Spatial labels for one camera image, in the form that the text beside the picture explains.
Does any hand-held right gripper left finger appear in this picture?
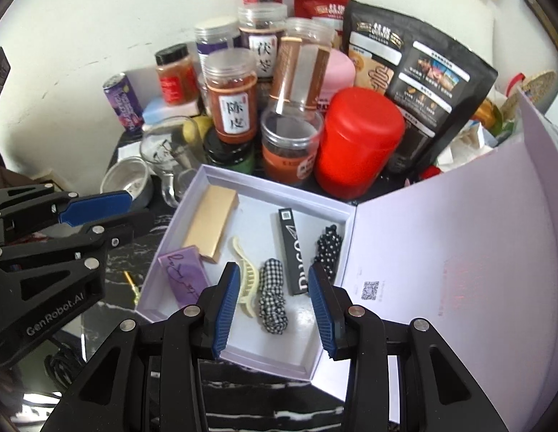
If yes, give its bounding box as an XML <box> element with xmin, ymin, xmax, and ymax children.
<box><xmin>38</xmin><ymin>261</ymin><xmax>244</xmax><ymax>432</ymax></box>

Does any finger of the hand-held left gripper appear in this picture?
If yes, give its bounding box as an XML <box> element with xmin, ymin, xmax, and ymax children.
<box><xmin>0</xmin><ymin>209</ymin><xmax>156</xmax><ymax>280</ymax></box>
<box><xmin>0</xmin><ymin>184</ymin><xmax>134</xmax><ymax>246</ymax></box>

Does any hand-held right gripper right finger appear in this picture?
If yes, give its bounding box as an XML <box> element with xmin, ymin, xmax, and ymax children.
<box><xmin>307</xmin><ymin>262</ymin><xmax>525</xmax><ymax>432</ymax></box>

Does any cream hair claw clip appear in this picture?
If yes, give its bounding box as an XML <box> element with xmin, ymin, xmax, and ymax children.
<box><xmin>229</xmin><ymin>235</ymin><xmax>258</xmax><ymax>318</ymax></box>

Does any gingham scrunchie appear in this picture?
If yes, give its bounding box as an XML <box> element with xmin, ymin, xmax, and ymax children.
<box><xmin>257</xmin><ymin>257</ymin><xmax>289</xmax><ymax>336</ymax></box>

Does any purple Manta Ray card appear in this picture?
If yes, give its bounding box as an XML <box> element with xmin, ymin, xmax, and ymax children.
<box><xmin>158</xmin><ymin>245</ymin><xmax>207</xmax><ymax>312</ymax></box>

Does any black polka dot scrunchie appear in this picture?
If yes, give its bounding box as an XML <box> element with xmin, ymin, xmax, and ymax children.
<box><xmin>312</xmin><ymin>224</ymin><xmax>343</xmax><ymax>286</ymax></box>

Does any white gift box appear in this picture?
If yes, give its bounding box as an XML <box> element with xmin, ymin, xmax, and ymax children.
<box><xmin>135</xmin><ymin>90</ymin><xmax>558</xmax><ymax>432</ymax></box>

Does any metal bowl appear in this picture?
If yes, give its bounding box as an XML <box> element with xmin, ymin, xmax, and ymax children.
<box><xmin>100</xmin><ymin>157</ymin><xmax>153</xmax><ymax>205</ymax></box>

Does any black slim carton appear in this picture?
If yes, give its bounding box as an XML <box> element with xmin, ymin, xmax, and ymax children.
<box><xmin>279</xmin><ymin>207</ymin><xmax>313</xmax><ymax>297</ymax></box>

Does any clear glass mug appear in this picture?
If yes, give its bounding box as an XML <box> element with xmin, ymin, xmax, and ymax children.
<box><xmin>140</xmin><ymin>117</ymin><xmax>205</xmax><ymax>208</ymax></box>

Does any gold cardboard box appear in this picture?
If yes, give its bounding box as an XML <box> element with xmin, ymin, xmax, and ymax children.
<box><xmin>185</xmin><ymin>185</ymin><xmax>240</xmax><ymax>265</ymax></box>

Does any purple drink can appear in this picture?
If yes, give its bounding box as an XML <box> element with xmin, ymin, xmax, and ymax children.
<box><xmin>102</xmin><ymin>73</ymin><xmax>144</xmax><ymax>133</ymax></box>

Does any blue and white box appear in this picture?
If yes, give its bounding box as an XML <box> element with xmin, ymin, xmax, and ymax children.
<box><xmin>141</xmin><ymin>96</ymin><xmax>203</xmax><ymax>122</ymax></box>

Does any yellow lemon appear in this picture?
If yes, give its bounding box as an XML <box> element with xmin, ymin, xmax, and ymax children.
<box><xmin>182</xmin><ymin>116</ymin><xmax>214</xmax><ymax>145</ymax></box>

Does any dark green jar black lid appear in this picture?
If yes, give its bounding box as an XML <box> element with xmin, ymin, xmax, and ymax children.
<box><xmin>203</xmin><ymin>127</ymin><xmax>256</xmax><ymax>174</ymax></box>

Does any red label jar black lid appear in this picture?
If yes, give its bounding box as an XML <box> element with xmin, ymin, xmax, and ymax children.
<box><xmin>154</xmin><ymin>44</ymin><xmax>199</xmax><ymax>105</ymax></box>

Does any low jar orange label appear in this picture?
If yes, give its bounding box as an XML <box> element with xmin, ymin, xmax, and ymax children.
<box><xmin>260</xmin><ymin>101</ymin><xmax>325</xmax><ymax>187</ymax></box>

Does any orange peel jar white label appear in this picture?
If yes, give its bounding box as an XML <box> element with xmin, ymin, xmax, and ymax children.
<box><xmin>202</xmin><ymin>47</ymin><xmax>259</xmax><ymax>145</ymax></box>

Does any red canister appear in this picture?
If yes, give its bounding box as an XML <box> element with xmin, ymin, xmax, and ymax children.
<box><xmin>315</xmin><ymin>87</ymin><xmax>406</xmax><ymax>199</ymax></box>

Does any purple label plastic jar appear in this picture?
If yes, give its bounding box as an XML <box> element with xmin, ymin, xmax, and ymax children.
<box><xmin>194</xmin><ymin>15</ymin><xmax>242</xmax><ymax>61</ymax></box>

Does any dark herb jar white label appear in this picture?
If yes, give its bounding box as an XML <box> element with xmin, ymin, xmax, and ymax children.
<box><xmin>237</xmin><ymin>2</ymin><xmax>289</xmax><ymax>82</ymax></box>

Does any pink canister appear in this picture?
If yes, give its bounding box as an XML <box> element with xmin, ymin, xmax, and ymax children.
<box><xmin>317</xmin><ymin>49</ymin><xmax>356</xmax><ymax>104</ymax></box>

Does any copper label plastic jar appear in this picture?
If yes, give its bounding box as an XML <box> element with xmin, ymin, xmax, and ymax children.
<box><xmin>269</xmin><ymin>17</ymin><xmax>336</xmax><ymax>111</ymax></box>

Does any black printed pouch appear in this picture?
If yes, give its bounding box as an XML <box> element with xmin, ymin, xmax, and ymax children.
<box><xmin>339</xmin><ymin>0</ymin><xmax>499</xmax><ymax>176</ymax></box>

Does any red printed pouch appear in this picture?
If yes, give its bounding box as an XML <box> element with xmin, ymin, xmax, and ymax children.
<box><xmin>293</xmin><ymin>0</ymin><xmax>354</xmax><ymax>23</ymax></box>

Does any woven round mat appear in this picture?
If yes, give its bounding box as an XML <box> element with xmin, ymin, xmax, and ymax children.
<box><xmin>501</xmin><ymin>69</ymin><xmax>556</xmax><ymax>120</ymax></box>

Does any black cable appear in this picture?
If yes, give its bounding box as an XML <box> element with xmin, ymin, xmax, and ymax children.
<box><xmin>45</xmin><ymin>346</ymin><xmax>88</xmax><ymax>388</ymax></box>

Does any dark gold-edged frame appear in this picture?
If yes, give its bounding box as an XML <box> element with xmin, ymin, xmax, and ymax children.
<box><xmin>524</xmin><ymin>0</ymin><xmax>558</xmax><ymax>50</ymax></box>

